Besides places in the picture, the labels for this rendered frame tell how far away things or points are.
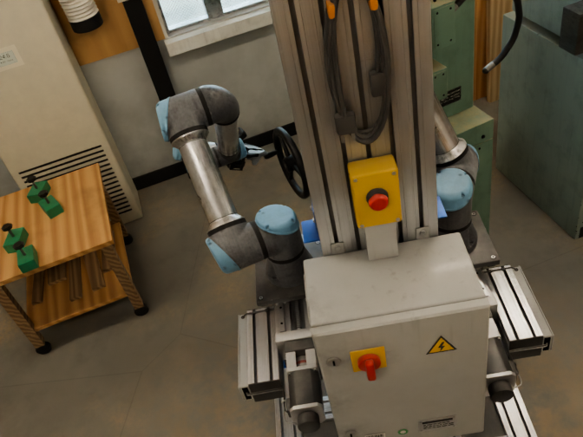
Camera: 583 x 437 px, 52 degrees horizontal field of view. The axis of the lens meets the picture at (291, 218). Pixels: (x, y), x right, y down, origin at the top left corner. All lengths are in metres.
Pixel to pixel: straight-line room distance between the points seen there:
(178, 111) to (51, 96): 1.52
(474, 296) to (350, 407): 0.38
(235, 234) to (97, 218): 1.27
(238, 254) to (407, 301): 0.63
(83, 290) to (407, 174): 2.16
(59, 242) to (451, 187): 1.77
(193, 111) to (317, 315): 0.80
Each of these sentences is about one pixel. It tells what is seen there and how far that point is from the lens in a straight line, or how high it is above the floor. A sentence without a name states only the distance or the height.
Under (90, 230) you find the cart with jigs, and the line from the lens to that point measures 2.80.
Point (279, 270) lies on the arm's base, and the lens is 1.77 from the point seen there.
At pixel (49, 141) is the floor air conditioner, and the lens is 3.32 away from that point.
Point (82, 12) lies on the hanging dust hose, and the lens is 3.16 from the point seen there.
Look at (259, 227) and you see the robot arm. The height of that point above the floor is 1.04.
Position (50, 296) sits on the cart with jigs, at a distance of 3.14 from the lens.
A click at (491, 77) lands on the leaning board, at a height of 0.17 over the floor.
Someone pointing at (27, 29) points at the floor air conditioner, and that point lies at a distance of 3.08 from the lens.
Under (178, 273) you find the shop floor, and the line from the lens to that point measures 3.18.
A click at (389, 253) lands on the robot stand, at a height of 1.24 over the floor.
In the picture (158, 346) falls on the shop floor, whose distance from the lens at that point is 2.91.
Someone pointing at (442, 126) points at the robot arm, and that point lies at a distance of 1.75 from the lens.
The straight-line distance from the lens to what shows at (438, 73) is 2.17.
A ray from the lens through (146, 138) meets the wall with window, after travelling 3.68.
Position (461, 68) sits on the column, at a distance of 2.35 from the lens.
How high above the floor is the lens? 2.14
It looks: 41 degrees down
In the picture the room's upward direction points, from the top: 14 degrees counter-clockwise
